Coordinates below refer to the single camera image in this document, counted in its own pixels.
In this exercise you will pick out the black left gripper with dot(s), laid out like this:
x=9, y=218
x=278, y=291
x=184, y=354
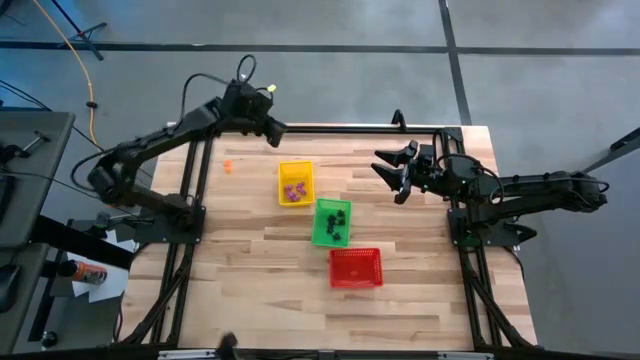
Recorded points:
x=235, y=112

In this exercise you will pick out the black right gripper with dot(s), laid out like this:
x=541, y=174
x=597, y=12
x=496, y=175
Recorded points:
x=425, y=177

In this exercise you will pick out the yellow plastic basket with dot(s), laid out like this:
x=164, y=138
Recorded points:
x=305, y=172

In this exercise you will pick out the purple plastic decoration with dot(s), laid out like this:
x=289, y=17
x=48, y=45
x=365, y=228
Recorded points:
x=289, y=190
x=301, y=187
x=294, y=198

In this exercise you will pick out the red plastic basket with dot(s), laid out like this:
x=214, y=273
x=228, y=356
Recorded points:
x=367, y=260

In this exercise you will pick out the green plastic basket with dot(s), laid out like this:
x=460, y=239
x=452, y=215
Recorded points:
x=320, y=237

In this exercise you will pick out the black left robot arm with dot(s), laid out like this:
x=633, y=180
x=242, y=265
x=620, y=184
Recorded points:
x=165, y=132

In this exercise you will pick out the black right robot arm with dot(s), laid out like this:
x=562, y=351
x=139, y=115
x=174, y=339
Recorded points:
x=540, y=185

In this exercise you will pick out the yellow tag label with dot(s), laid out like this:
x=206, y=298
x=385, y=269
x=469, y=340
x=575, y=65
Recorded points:
x=271, y=88

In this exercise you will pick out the grey metal bar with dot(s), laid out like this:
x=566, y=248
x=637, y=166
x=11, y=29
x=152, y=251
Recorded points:
x=615, y=150

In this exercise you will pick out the white paper sheet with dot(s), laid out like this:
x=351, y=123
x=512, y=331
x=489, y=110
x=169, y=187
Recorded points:
x=112, y=285

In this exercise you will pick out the black crossbar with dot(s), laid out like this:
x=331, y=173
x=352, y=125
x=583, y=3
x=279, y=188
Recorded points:
x=80, y=242

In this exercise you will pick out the black floor tripod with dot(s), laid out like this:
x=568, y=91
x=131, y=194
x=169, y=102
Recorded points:
x=75, y=27

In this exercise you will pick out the orange spray can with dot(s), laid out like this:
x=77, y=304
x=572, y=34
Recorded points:
x=87, y=273

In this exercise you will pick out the black silver hand tool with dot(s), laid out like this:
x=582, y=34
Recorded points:
x=30, y=145

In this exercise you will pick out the grey side table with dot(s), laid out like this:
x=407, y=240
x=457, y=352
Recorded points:
x=30, y=215

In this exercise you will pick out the small black wheel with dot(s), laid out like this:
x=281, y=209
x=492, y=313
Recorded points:
x=48, y=339

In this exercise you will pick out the black computer mouse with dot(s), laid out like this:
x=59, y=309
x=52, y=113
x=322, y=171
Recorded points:
x=7, y=287

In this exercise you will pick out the grey desk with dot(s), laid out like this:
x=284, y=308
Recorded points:
x=15, y=332

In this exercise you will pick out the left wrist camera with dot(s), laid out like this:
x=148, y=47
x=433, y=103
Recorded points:
x=260, y=102

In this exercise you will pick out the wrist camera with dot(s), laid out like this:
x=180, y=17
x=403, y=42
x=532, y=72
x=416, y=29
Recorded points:
x=260, y=102
x=426, y=152

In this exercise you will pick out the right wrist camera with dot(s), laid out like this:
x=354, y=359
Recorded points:
x=426, y=152

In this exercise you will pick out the black frame hook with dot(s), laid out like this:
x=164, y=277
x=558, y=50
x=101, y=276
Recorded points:
x=398, y=118

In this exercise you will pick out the black aluminium table frame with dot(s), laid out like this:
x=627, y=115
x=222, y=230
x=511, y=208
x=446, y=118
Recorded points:
x=325, y=129

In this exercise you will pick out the silver edge bracket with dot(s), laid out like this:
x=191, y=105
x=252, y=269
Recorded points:
x=465, y=356
x=186, y=354

